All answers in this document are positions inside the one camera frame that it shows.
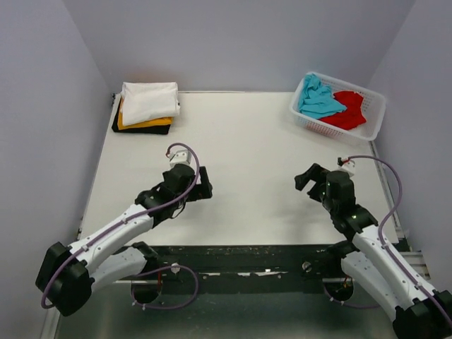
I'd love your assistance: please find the white t shirt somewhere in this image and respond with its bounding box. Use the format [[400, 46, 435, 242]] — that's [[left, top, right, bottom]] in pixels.
[[121, 82, 181, 126]]

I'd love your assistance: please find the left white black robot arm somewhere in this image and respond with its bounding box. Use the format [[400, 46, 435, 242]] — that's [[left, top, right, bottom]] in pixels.
[[35, 164, 213, 316]]

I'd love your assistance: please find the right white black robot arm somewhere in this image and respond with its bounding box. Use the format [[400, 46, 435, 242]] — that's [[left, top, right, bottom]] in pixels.
[[295, 158, 451, 338]]

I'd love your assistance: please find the folded black t shirt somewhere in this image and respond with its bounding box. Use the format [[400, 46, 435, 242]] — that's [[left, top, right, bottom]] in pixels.
[[111, 99, 172, 136]]

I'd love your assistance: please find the red t shirt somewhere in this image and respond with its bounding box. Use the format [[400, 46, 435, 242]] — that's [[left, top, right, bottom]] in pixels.
[[321, 90, 367, 131]]

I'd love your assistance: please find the turquoise t shirt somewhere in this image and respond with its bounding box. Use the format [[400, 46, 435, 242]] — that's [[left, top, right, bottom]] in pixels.
[[298, 73, 346, 119]]

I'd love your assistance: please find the folded orange t shirt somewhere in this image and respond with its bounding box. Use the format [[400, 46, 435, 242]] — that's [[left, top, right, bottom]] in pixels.
[[114, 107, 173, 131]]

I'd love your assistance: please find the white plastic laundry basket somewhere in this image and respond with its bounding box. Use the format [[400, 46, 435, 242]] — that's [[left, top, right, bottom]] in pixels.
[[290, 72, 386, 143]]

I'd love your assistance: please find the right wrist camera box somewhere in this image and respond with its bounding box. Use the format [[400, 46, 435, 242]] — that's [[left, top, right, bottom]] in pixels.
[[337, 157, 356, 177]]

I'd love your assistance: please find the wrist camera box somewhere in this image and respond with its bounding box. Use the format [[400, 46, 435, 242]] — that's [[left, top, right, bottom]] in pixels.
[[167, 149, 191, 168], [337, 157, 356, 177]]

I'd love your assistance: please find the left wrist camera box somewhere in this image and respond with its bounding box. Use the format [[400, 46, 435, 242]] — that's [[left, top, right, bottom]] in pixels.
[[167, 149, 191, 168]]

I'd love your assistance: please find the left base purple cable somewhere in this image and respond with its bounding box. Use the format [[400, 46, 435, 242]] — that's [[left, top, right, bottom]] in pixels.
[[129, 263, 201, 311]]

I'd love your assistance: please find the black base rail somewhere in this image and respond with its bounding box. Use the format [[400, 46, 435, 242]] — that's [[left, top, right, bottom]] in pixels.
[[132, 242, 351, 295]]

